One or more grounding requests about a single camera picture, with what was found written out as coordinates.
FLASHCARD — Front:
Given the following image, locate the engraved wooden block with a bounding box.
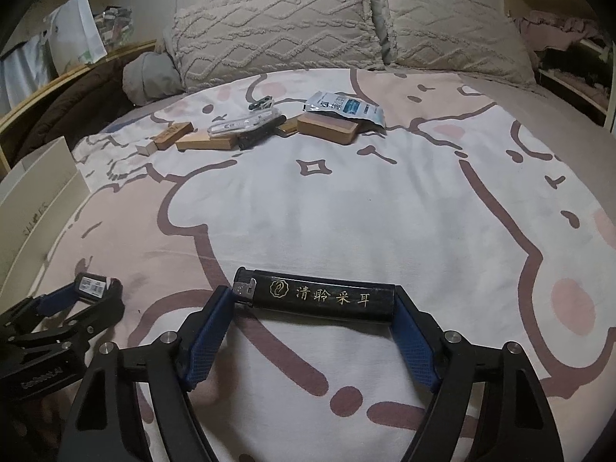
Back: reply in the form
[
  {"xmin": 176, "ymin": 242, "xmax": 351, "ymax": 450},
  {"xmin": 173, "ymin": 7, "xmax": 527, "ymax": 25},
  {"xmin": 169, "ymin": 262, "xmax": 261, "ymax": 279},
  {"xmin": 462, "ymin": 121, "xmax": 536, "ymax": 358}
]
[{"xmin": 154, "ymin": 122, "xmax": 194, "ymax": 150}]

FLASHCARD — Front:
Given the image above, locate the pink clothes pile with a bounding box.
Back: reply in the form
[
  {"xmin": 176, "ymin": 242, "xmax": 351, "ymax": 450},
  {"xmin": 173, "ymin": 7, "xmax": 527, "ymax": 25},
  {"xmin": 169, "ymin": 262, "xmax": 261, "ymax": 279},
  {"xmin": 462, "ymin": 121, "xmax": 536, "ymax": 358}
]
[{"xmin": 512, "ymin": 10, "xmax": 602, "ymax": 51}]

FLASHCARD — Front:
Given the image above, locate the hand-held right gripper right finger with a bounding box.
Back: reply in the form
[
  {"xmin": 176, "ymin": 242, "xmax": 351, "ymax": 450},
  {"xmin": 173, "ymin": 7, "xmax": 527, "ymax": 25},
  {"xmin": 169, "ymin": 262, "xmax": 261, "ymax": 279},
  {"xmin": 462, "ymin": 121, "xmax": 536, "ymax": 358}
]
[{"xmin": 388, "ymin": 285, "xmax": 565, "ymax": 462}]

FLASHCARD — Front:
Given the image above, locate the clear plastic case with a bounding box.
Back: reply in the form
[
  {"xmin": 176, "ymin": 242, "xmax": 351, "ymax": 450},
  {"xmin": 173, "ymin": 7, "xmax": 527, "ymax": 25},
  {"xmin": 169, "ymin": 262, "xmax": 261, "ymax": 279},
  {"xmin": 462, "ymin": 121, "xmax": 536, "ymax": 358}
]
[{"xmin": 208, "ymin": 108, "xmax": 281, "ymax": 138}]

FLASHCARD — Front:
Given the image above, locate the white tote bag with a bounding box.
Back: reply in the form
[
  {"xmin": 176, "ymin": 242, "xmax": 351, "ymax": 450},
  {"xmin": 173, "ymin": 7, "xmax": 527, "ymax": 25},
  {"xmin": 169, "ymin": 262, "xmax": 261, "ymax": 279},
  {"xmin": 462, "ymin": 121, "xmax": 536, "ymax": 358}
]
[{"xmin": 45, "ymin": 0, "xmax": 109, "ymax": 74}]

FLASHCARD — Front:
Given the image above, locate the rounded wooden block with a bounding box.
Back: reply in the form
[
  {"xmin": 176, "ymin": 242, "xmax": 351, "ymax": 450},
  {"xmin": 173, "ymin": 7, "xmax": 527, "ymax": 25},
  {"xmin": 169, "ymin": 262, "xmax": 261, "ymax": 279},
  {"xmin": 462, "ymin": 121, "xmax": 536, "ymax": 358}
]
[{"xmin": 297, "ymin": 113, "xmax": 361, "ymax": 146}]

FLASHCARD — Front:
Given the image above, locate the wooden bedside shelf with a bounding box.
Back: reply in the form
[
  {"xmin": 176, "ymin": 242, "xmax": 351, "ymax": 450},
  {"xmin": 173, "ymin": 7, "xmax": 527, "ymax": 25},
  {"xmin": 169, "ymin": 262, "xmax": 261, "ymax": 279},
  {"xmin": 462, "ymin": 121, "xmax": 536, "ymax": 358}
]
[{"xmin": 0, "ymin": 40, "xmax": 159, "ymax": 174}]

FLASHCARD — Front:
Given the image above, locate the brown folded blanket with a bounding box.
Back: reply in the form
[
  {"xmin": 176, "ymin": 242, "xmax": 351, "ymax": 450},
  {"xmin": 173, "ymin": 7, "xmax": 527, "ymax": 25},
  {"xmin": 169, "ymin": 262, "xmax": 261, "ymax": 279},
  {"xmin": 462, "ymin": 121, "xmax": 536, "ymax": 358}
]
[{"xmin": 14, "ymin": 55, "xmax": 145, "ymax": 164}]

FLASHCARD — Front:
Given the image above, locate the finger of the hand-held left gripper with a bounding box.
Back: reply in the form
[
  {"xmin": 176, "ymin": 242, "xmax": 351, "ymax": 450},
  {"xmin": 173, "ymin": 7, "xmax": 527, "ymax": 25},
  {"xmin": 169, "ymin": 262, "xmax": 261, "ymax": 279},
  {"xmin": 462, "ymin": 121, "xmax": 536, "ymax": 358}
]
[
  {"xmin": 10, "ymin": 281, "xmax": 126, "ymax": 358},
  {"xmin": 0, "ymin": 280, "xmax": 86, "ymax": 336}
]

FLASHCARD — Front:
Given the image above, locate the white cardboard box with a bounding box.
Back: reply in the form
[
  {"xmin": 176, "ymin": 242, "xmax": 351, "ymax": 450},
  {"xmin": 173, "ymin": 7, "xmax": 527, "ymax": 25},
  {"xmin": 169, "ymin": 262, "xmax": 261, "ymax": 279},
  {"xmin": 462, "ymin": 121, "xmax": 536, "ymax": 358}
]
[{"xmin": 0, "ymin": 136, "xmax": 90, "ymax": 294}]

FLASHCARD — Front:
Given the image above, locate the printed cartoon blanket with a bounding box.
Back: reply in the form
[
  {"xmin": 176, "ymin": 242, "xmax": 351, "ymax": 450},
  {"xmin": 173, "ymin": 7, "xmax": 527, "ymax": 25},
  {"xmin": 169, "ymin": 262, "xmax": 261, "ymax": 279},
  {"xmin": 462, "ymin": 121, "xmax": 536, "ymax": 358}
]
[{"xmin": 19, "ymin": 68, "xmax": 616, "ymax": 462}]

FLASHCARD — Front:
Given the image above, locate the clear bag of packets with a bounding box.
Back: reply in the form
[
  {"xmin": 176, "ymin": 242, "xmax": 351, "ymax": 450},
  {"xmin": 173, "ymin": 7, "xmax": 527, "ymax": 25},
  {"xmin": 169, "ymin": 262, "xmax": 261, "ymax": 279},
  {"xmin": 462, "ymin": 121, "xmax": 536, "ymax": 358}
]
[{"xmin": 94, "ymin": 6, "xmax": 133, "ymax": 46}]

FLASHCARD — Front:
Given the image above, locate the black box barcode label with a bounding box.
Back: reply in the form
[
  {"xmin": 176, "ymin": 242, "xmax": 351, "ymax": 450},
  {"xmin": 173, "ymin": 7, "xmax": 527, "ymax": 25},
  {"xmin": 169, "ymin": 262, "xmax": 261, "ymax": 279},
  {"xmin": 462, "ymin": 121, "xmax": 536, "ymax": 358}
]
[{"xmin": 237, "ymin": 114, "xmax": 285, "ymax": 150}]

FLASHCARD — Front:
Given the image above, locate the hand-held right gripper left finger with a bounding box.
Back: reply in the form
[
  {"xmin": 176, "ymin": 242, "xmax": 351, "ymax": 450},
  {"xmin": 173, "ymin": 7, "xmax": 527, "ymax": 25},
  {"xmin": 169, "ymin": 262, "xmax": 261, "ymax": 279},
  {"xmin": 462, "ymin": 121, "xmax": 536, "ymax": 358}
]
[{"xmin": 64, "ymin": 285, "xmax": 236, "ymax": 462}]

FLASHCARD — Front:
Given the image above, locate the cream knitted pillow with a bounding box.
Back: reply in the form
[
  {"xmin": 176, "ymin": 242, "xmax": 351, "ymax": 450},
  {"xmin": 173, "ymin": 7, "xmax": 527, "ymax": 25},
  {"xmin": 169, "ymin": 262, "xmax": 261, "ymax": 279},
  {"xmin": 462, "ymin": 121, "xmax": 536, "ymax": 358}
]
[
  {"xmin": 164, "ymin": 0, "xmax": 386, "ymax": 93},
  {"xmin": 373, "ymin": 0, "xmax": 539, "ymax": 88}
]

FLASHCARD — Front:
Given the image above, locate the black lighter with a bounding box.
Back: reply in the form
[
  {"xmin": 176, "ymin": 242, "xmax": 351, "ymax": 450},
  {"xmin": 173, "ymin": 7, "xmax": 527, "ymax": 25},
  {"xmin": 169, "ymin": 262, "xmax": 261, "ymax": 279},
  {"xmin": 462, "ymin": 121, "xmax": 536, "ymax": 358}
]
[{"xmin": 233, "ymin": 267, "xmax": 398, "ymax": 324}]

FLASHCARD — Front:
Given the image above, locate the grey cushion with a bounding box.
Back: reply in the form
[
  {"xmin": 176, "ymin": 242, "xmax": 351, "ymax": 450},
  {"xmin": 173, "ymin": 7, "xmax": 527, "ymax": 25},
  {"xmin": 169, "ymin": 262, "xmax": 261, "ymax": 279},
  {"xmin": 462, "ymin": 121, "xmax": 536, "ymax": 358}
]
[{"xmin": 122, "ymin": 50, "xmax": 186, "ymax": 107}]

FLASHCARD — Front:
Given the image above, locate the dark clothes pile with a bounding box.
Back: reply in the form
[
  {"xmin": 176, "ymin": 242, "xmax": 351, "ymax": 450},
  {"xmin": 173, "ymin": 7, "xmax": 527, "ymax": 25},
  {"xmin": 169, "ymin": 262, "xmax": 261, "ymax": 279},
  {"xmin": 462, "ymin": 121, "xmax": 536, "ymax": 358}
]
[{"xmin": 541, "ymin": 38, "xmax": 609, "ymax": 92}]

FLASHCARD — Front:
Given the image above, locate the white sachet packet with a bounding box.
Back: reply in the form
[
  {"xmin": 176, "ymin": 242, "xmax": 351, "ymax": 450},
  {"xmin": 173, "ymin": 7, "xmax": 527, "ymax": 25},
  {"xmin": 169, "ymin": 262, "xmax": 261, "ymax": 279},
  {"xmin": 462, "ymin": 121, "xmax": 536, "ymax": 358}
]
[{"xmin": 302, "ymin": 90, "xmax": 387, "ymax": 131}]

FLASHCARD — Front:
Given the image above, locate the grey curtain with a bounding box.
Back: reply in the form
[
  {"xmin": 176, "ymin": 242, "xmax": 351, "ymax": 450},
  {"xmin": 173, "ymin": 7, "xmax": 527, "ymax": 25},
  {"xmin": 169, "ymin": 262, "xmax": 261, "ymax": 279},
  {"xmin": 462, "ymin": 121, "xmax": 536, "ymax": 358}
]
[{"xmin": 0, "ymin": 33, "xmax": 54, "ymax": 116}]

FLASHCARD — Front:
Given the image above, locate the long wooden block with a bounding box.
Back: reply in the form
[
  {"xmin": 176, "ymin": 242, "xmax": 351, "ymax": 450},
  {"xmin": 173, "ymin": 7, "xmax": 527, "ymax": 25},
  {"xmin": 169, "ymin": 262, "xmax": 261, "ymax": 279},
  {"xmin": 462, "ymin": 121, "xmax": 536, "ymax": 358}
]
[{"xmin": 176, "ymin": 135, "xmax": 239, "ymax": 151}]

